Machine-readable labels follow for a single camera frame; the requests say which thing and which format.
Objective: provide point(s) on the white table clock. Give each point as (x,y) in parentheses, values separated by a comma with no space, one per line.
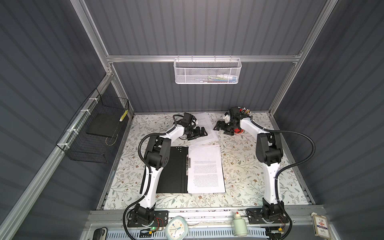
(177,229)

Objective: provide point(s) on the white wire mesh basket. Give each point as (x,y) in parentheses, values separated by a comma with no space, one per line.
(207,71)

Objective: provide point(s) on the orange folder black inside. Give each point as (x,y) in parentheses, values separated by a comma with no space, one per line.
(174,177)

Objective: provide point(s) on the yellow marker in basket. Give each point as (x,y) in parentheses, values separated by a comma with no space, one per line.
(124,115)

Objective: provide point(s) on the red pen cup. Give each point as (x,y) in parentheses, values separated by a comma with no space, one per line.
(238,131)

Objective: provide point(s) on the playing card box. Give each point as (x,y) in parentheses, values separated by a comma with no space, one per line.
(321,226)

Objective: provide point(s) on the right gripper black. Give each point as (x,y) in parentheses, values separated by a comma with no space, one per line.
(223,123)

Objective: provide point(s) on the pens in red cup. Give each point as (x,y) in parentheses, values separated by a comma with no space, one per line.
(244,112)

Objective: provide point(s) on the black wire mesh basket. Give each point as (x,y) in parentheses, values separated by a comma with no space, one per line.
(96,132)

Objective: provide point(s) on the white glue bottle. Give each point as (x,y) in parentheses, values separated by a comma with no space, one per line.
(239,225)

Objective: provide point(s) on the printed paper sheet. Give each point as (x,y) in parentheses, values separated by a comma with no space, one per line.
(204,121)
(205,170)

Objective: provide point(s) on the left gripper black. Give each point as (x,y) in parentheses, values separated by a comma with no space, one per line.
(197,135)

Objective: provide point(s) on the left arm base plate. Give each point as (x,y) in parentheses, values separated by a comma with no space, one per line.
(154,219)

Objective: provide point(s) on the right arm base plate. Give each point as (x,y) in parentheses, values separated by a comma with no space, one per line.
(265,216)

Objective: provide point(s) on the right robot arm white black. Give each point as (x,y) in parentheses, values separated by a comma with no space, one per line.
(269,152)

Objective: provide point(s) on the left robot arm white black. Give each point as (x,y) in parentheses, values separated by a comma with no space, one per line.
(154,151)

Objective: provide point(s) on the black stapler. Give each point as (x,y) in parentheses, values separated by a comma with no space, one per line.
(100,234)

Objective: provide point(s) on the printed paper sheet back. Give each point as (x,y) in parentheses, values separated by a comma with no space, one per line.
(205,170)

